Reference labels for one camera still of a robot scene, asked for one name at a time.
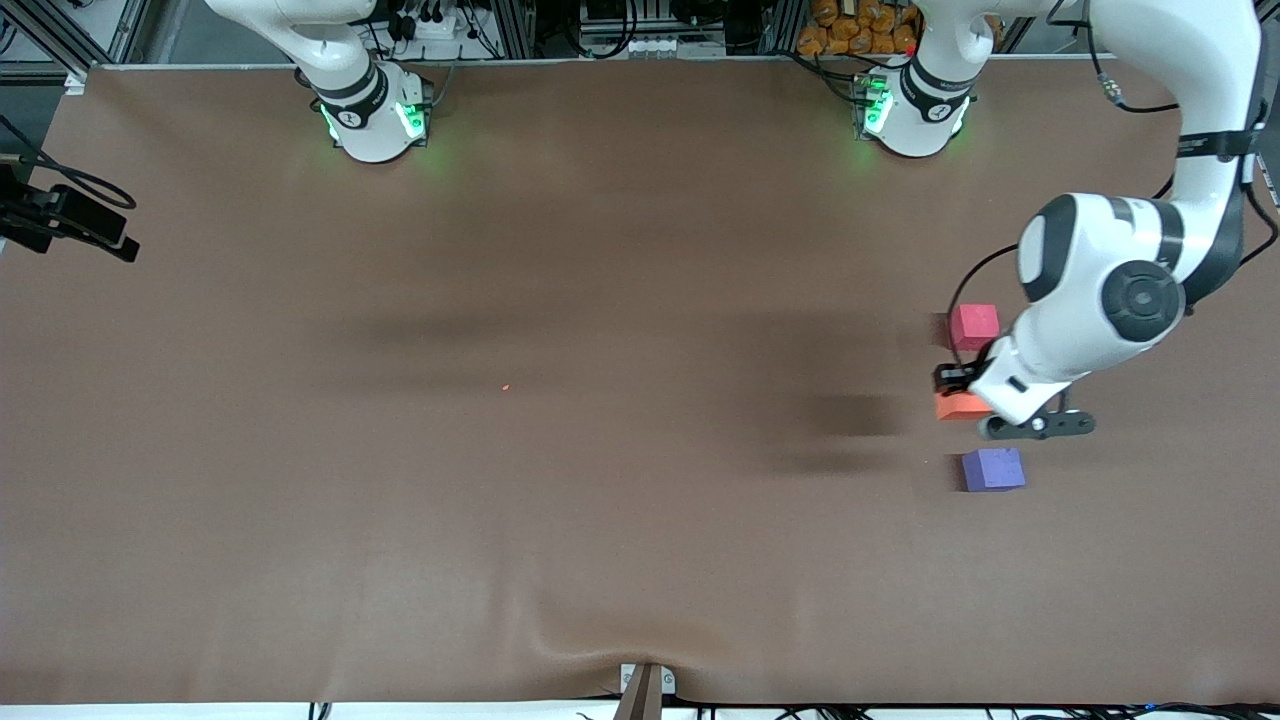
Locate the red foam cube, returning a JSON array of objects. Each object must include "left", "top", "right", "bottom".
[{"left": 949, "top": 303, "right": 1001, "bottom": 352}]

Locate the brown table mat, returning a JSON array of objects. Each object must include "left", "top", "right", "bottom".
[{"left": 0, "top": 55, "right": 1280, "bottom": 707}]

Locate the pile of orange objects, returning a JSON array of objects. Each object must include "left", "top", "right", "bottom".
[{"left": 797, "top": 0, "right": 921, "bottom": 58}]

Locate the power strip with black plugs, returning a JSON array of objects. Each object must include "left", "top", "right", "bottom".
[{"left": 385, "top": 0, "right": 473, "bottom": 43}]

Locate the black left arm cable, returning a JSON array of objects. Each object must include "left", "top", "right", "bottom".
[{"left": 948, "top": 0, "right": 1280, "bottom": 331}]

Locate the white power strip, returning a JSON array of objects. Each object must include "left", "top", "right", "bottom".
[{"left": 583, "top": 35, "right": 673, "bottom": 59}]

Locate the purple-blue foam cube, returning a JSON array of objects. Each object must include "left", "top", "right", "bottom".
[{"left": 962, "top": 447, "right": 1027, "bottom": 493}]

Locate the grey metal bracket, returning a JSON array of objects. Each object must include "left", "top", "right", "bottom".
[{"left": 619, "top": 663, "right": 677, "bottom": 697}]

